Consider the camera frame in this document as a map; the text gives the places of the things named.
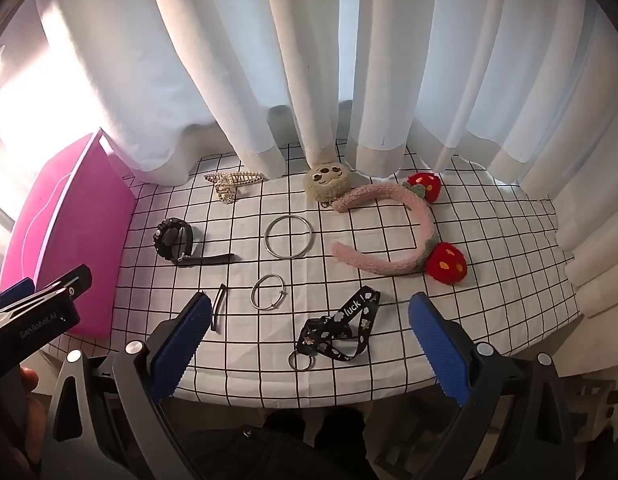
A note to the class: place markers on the grey plastic stool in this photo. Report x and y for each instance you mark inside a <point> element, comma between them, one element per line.
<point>589,400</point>

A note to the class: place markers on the pink plastic storage box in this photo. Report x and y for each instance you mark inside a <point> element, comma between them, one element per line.
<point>64,240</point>

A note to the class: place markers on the black wristwatch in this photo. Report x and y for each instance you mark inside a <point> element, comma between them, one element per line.
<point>175,237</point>

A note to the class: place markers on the large silver bangle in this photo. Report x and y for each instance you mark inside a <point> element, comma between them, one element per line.
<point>267,246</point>

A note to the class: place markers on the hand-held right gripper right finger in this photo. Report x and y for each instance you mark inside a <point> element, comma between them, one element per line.
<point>439,350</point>

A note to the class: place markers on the pink strawberry plush headband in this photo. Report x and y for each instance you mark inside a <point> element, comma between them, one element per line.
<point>419,210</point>

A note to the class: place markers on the gold pearl hair claw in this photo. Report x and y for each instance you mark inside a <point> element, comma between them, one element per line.
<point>232,184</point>

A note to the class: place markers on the white curtain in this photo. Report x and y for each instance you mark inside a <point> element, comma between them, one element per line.
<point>309,60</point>

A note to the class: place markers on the small silver bangle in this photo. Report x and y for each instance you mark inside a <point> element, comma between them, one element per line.
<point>254,296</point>

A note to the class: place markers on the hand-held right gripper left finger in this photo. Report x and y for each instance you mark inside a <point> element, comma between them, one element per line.
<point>181,345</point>

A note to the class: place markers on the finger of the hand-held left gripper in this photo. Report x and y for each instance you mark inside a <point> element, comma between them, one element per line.
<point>14,287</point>
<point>71,280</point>

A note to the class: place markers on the person's left hand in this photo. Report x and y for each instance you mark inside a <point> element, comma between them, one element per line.
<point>31,410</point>

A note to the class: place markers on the black hair clip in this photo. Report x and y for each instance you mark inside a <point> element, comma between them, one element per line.
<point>218,305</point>

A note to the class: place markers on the white black grid tablecloth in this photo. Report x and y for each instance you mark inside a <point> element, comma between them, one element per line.
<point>369,265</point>

